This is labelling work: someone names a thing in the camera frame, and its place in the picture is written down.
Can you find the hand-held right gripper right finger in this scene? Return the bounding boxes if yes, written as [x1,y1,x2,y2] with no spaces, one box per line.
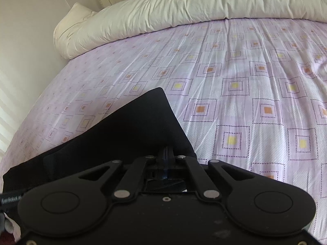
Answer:
[166,146,254,202]

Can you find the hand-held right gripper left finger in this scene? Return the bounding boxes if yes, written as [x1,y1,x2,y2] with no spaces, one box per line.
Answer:
[78,146,167,202]

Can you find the black pants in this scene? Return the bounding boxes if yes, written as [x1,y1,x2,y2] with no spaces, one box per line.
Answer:
[2,87,198,200]

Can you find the purple patterned bed sheet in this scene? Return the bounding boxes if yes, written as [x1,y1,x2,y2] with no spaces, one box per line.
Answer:
[0,17,327,244]

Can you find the cream pillow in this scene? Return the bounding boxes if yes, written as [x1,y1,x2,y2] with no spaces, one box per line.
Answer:
[53,2,99,57]

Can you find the white duvet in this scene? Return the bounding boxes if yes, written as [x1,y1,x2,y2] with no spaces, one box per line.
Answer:
[67,0,327,60]

